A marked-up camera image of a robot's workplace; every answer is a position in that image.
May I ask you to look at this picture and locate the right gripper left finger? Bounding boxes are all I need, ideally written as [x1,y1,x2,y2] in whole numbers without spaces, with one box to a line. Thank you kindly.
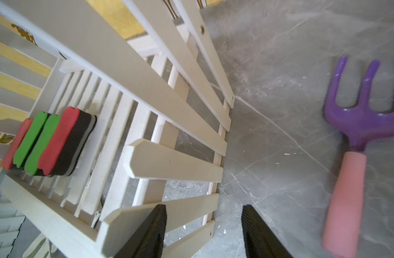
[114,204,167,258]

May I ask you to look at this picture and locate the green eraser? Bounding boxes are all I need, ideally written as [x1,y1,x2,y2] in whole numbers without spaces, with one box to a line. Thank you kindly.
[13,112,51,168]
[24,115,61,176]

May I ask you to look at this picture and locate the red eraser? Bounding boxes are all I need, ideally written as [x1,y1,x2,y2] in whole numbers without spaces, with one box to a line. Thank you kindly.
[38,106,97,177]
[2,118,33,170]

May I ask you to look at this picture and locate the white grey work glove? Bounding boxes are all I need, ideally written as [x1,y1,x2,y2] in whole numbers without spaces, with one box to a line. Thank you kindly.
[22,233,60,258]

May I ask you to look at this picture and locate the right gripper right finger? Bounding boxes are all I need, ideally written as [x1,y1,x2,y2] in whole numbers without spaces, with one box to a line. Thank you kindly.
[241,205,292,258]

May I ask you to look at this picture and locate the white two-tier slatted shelf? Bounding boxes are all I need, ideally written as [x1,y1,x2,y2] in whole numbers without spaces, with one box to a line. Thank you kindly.
[0,1,235,258]

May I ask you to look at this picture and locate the purple garden fork pink handle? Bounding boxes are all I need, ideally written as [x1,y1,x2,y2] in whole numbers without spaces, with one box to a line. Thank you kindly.
[322,55,394,258]

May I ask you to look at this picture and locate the red eraser bottom left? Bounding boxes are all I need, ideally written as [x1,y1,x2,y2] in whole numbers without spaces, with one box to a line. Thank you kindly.
[2,118,33,170]

